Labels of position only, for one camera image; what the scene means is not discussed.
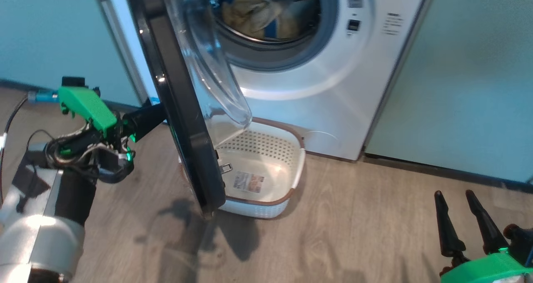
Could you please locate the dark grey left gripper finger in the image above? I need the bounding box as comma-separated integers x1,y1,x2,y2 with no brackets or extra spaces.
130,112,167,142
124,103,166,129

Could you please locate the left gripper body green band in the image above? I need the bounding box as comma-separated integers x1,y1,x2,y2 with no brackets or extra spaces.
57,86,136,150

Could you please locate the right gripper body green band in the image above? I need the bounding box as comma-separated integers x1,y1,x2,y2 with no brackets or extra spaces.
439,252,533,283

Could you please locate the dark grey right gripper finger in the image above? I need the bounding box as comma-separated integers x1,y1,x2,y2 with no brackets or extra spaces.
434,190,469,272
466,189,510,255

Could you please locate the black round glass washer door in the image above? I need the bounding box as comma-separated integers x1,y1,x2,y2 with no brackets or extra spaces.
123,0,252,219

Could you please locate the pale yellow bear-print garment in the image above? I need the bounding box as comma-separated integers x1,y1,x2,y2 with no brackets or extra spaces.
221,0,288,40

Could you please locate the paper basket label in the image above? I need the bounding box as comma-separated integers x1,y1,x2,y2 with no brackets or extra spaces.
233,171,265,193

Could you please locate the cream and grey laundry basket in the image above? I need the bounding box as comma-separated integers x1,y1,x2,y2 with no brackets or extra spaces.
179,117,306,219

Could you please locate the white front-load washing machine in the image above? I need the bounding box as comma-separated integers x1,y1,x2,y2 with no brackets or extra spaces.
102,0,438,162

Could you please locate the pale green cabinet panel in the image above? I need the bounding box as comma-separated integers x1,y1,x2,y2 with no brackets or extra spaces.
0,0,146,107
364,0,533,184

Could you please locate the printed text sticker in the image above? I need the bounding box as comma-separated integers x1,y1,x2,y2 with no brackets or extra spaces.
383,12,403,36

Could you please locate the thin black camera cable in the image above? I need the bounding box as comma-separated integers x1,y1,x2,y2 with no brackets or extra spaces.
0,96,32,204

